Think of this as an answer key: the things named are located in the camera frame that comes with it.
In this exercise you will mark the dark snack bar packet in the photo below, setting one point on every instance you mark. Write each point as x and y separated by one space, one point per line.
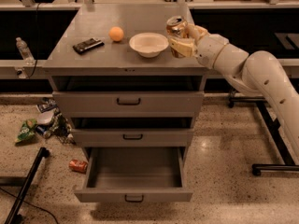
87 45

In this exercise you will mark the grey middle drawer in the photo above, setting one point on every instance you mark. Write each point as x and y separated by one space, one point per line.
133 137

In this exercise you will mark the grey open bottom drawer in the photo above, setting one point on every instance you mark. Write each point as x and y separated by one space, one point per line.
134 175

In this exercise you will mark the white bowl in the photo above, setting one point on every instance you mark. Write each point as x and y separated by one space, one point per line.
148 45

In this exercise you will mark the red can on floor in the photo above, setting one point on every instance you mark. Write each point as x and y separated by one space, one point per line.
78 166

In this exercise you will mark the green chip bag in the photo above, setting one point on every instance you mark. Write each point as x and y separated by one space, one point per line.
27 131

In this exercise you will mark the orange soda can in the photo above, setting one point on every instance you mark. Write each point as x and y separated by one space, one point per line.
176 28

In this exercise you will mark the black wheeled stand base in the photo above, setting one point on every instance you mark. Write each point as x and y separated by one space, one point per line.
272 126

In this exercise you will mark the pile of floor clutter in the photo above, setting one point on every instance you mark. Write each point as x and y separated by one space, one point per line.
51 122

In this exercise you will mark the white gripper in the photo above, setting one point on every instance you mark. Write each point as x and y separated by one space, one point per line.
209 49

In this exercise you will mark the clear plastic water bottle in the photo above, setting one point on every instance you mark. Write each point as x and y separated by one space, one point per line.
24 51

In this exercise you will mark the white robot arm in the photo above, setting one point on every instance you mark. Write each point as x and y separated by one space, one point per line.
251 74

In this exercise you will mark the grey metal drawer cabinet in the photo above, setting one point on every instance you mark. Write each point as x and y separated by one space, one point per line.
116 67

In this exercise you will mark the orange fruit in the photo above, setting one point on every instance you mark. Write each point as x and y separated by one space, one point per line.
116 34

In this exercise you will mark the grey top drawer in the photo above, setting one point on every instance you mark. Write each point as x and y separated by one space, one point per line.
128 101

